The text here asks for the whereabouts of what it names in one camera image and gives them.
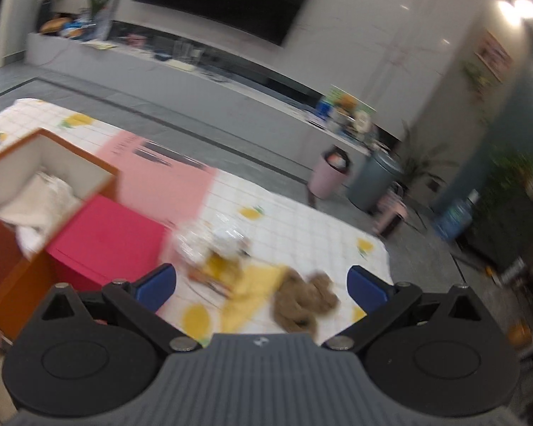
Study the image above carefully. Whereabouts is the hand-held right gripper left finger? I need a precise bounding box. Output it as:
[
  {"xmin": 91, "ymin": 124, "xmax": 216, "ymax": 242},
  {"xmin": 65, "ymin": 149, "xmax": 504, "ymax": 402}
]
[{"xmin": 40, "ymin": 264, "xmax": 201, "ymax": 356}]

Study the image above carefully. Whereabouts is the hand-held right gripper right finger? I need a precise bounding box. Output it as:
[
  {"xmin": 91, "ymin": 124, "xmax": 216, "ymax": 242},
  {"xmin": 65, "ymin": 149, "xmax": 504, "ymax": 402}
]
[{"xmin": 321, "ymin": 265, "xmax": 500, "ymax": 352}]

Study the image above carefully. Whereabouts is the brown plush toy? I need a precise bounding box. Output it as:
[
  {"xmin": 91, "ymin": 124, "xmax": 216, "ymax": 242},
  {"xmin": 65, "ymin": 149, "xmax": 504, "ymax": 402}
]
[{"xmin": 271, "ymin": 271, "xmax": 341, "ymax": 333}]

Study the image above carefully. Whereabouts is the clear plastic bag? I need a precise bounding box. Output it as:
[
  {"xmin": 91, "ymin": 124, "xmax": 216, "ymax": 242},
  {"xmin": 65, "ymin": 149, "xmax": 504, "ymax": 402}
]
[{"xmin": 173, "ymin": 219, "xmax": 252, "ymax": 277}]

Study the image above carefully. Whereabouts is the yellow cloth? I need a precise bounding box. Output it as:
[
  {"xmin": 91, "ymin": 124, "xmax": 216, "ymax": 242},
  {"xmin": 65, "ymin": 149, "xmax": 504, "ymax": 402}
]
[{"xmin": 184, "ymin": 255, "xmax": 292, "ymax": 334}]

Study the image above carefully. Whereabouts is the orange cardboard box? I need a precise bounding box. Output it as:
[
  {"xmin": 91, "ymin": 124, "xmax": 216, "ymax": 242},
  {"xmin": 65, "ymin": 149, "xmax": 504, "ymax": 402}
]
[{"xmin": 0, "ymin": 128, "xmax": 120, "ymax": 342}]

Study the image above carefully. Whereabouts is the red square box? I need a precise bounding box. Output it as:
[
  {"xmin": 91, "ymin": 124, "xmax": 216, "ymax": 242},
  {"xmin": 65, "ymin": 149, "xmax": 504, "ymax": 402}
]
[{"xmin": 47, "ymin": 195, "xmax": 170, "ymax": 290}]

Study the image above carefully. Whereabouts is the small pink heater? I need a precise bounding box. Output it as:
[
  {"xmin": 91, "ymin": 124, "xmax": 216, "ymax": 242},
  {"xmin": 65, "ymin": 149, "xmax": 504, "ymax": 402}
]
[{"xmin": 373, "ymin": 186, "xmax": 410, "ymax": 239}]

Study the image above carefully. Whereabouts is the lemon print checked tablecloth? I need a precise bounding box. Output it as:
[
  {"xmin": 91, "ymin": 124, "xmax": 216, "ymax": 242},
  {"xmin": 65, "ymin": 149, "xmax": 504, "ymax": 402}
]
[{"xmin": 0, "ymin": 98, "xmax": 392, "ymax": 348}]

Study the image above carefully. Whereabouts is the pink mat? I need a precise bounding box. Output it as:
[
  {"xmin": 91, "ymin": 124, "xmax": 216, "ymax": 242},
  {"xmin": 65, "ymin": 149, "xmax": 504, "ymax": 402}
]
[{"xmin": 93, "ymin": 131, "xmax": 218, "ymax": 228}]

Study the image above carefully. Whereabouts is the grey trash can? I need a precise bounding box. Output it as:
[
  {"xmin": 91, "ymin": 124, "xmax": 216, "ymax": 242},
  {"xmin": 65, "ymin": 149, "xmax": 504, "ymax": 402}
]
[{"xmin": 347, "ymin": 151, "xmax": 405, "ymax": 213}]

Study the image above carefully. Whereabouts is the blue water bottle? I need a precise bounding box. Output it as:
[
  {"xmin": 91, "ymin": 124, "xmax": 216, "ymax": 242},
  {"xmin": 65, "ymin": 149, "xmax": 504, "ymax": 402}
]
[{"xmin": 435, "ymin": 191, "xmax": 479, "ymax": 243}]

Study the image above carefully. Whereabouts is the pink trash can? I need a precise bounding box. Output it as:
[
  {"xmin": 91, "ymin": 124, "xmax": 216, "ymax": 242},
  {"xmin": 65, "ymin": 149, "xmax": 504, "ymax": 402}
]
[{"xmin": 308, "ymin": 146, "xmax": 351, "ymax": 200}]

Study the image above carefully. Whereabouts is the tall potted plant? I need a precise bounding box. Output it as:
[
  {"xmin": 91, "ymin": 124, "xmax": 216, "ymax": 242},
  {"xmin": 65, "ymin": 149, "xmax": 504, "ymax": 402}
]
[{"xmin": 400, "ymin": 120, "xmax": 454, "ymax": 188}]

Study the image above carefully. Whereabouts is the green painting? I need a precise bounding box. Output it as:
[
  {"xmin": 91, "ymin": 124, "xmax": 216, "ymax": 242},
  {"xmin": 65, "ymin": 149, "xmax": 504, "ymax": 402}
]
[{"xmin": 329, "ymin": 85, "xmax": 377, "ymax": 115}]

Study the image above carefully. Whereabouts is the marble television cabinet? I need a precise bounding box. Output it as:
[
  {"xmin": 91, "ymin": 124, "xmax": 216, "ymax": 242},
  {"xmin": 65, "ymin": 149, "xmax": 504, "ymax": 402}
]
[{"xmin": 25, "ymin": 31, "xmax": 379, "ymax": 157}]

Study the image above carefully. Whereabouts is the hanging vine plant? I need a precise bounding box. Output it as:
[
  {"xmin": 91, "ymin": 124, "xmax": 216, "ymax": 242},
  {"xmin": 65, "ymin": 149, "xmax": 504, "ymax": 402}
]
[{"xmin": 461, "ymin": 60, "xmax": 495, "ymax": 113}]

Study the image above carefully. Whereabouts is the brown round object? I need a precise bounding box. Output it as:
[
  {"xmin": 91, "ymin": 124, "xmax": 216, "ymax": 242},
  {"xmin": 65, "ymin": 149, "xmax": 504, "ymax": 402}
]
[{"xmin": 40, "ymin": 18, "xmax": 72, "ymax": 34}]

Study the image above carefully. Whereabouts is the green plant in glass vase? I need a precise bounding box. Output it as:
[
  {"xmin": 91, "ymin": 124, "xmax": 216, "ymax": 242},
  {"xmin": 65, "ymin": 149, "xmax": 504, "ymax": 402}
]
[{"xmin": 77, "ymin": 0, "xmax": 135, "ymax": 42}]

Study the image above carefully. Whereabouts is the framed wall picture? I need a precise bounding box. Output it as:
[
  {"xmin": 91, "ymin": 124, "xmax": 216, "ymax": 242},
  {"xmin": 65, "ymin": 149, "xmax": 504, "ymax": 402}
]
[{"xmin": 475, "ymin": 31, "xmax": 514, "ymax": 83}]

